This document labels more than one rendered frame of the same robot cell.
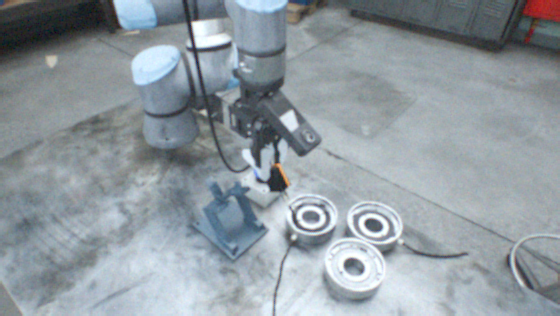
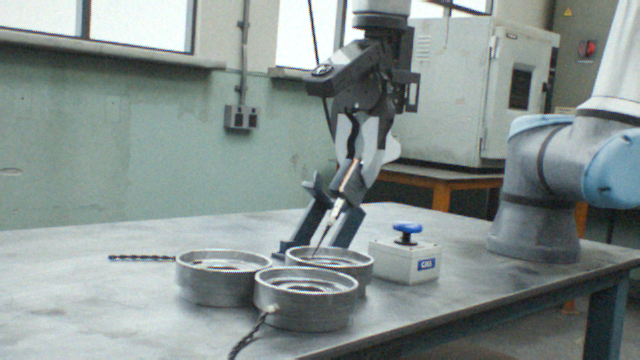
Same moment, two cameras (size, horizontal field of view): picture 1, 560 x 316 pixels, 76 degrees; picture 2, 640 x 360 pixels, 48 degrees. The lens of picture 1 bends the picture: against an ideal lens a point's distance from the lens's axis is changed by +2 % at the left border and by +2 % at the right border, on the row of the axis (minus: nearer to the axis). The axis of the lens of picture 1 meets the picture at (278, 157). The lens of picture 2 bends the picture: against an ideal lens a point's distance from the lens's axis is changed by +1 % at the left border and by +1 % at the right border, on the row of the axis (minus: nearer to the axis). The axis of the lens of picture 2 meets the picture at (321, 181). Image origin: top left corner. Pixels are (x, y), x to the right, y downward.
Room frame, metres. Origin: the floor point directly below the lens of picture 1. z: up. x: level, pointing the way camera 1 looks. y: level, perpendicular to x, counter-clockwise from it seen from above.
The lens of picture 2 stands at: (0.48, -0.90, 1.02)
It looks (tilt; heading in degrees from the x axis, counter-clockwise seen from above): 6 degrees down; 92
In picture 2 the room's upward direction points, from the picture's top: 5 degrees clockwise
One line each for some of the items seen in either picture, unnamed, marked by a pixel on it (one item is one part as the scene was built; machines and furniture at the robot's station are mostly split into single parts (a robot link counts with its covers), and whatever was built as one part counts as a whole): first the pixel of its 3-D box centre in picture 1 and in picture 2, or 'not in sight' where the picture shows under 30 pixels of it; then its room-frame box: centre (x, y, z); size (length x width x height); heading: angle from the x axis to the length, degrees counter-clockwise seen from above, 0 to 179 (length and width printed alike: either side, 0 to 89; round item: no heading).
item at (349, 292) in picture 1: (353, 269); (223, 277); (0.36, -0.13, 0.82); 0.10 x 0.10 x 0.04
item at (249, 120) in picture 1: (260, 105); (379, 68); (0.51, 0.03, 1.07); 0.09 x 0.08 x 0.12; 48
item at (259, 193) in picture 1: (261, 183); (406, 258); (0.57, 0.04, 0.82); 0.08 x 0.07 x 0.05; 50
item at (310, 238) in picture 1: (310, 219); (328, 272); (0.47, -0.07, 0.82); 0.10 x 0.10 x 0.04
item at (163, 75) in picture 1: (162, 77); (546, 155); (0.81, 0.29, 0.97); 0.13 x 0.12 x 0.14; 113
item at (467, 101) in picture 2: not in sight; (472, 98); (1.04, 2.45, 1.10); 0.62 x 0.61 x 0.65; 50
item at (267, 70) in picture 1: (260, 62); (379, 3); (0.51, 0.03, 1.15); 0.08 x 0.08 x 0.05
